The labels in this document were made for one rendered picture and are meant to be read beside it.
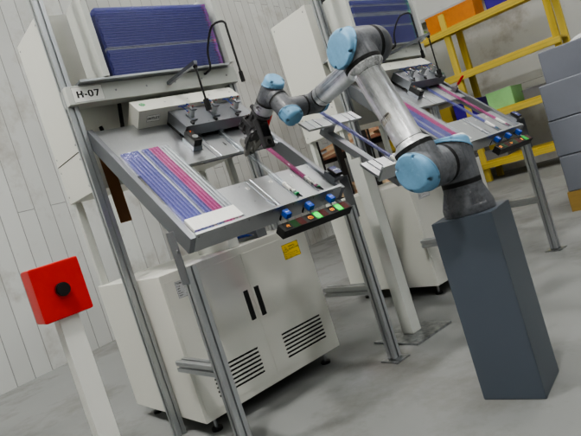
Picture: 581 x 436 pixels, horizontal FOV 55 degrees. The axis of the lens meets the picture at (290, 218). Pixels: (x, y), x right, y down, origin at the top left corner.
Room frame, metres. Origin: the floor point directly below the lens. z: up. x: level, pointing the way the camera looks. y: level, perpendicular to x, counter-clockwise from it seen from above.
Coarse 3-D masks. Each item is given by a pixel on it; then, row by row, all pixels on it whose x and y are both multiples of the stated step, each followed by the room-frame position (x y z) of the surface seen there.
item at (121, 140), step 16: (128, 128) 2.20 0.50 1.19; (144, 128) 2.23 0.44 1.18; (160, 128) 2.25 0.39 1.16; (112, 144) 2.08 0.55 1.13; (128, 144) 2.10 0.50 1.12; (144, 144) 2.12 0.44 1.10; (160, 144) 2.15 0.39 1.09; (176, 144) 2.17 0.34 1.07; (208, 144) 2.22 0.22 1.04; (224, 144) 2.24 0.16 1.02; (240, 144) 2.27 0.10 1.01; (192, 160) 2.10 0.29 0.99; (208, 160) 2.13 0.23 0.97
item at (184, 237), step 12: (96, 144) 2.07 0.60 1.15; (108, 156) 2.01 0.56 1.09; (120, 168) 1.96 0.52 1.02; (120, 180) 1.99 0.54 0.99; (132, 180) 1.91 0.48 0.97; (132, 192) 1.94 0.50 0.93; (144, 192) 1.86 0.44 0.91; (144, 204) 1.89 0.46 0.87; (156, 204) 1.82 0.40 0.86; (156, 216) 1.84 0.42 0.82; (168, 216) 1.78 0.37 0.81; (168, 228) 1.80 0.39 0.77; (180, 228) 1.74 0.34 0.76; (180, 240) 1.76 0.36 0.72; (192, 240) 1.71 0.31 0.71; (192, 252) 1.74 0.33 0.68
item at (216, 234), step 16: (320, 192) 2.05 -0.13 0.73; (336, 192) 2.12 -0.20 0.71; (272, 208) 1.90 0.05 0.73; (288, 208) 1.96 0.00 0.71; (304, 208) 2.04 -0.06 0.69; (224, 224) 1.78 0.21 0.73; (240, 224) 1.83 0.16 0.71; (256, 224) 1.89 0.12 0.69; (208, 240) 1.77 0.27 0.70; (224, 240) 1.82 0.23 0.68
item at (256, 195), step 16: (288, 176) 2.14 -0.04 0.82; (320, 176) 2.18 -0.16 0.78; (224, 192) 1.97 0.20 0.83; (240, 192) 1.99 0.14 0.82; (256, 192) 2.01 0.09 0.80; (272, 192) 2.03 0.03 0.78; (288, 192) 2.05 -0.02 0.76; (304, 192) 2.07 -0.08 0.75; (240, 208) 1.90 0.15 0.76; (256, 208) 1.92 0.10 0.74
